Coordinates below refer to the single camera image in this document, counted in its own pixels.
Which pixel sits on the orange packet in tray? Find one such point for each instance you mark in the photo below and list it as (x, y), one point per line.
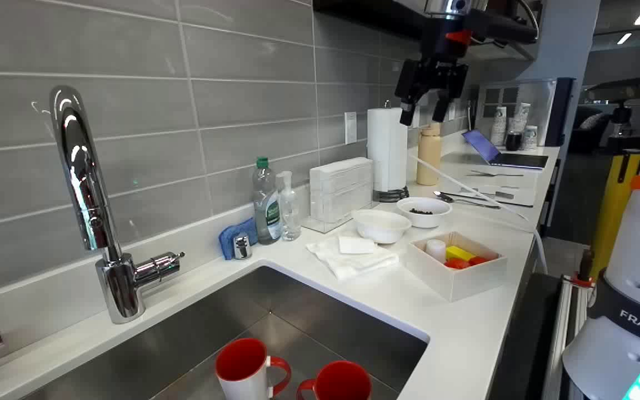
(459, 264)

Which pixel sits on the red white mug right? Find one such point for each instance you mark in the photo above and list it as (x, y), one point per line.
(336, 381)

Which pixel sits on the white paper towel roll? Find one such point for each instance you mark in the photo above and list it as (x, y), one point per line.
(386, 149)

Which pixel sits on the white bowl with utensil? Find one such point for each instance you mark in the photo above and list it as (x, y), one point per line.
(425, 213)

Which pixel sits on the chrome kitchen faucet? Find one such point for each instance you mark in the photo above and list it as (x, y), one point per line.
(121, 277)

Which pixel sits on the purple lid open container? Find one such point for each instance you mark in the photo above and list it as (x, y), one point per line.
(487, 152)

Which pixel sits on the clear pump soap bottle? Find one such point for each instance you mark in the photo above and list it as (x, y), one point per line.
(286, 205)

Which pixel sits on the yellow packet in tray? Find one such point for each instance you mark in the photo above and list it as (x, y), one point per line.
(459, 253)

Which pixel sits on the small white creamer cup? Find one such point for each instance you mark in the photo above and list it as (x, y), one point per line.
(436, 249)

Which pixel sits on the white napkin stack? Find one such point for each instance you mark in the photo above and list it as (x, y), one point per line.
(336, 191)

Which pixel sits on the white bowl near napkins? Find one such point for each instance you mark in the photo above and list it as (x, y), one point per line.
(383, 228)

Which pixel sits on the wall power outlet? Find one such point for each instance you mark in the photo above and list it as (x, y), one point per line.
(350, 128)

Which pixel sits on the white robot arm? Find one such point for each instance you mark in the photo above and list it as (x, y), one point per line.
(450, 11)

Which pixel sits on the tan bottle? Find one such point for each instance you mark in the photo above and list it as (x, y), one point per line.
(430, 152)

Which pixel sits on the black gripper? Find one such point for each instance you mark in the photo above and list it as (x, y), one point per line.
(437, 68)

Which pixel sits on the red white mug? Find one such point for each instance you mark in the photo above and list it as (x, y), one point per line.
(247, 373)
(336, 381)

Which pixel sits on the red white mug left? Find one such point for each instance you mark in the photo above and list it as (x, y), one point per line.
(247, 373)

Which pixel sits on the green cap dish soap bottle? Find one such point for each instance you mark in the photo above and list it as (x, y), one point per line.
(265, 204)

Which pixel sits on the yellow post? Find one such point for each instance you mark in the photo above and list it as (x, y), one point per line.
(616, 194)

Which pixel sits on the white square tray box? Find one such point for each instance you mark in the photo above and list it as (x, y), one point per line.
(452, 283)

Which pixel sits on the blue sponge holder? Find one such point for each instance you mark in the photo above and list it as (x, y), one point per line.
(235, 242)

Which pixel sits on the white cloth on counter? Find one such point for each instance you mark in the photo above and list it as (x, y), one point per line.
(346, 257)

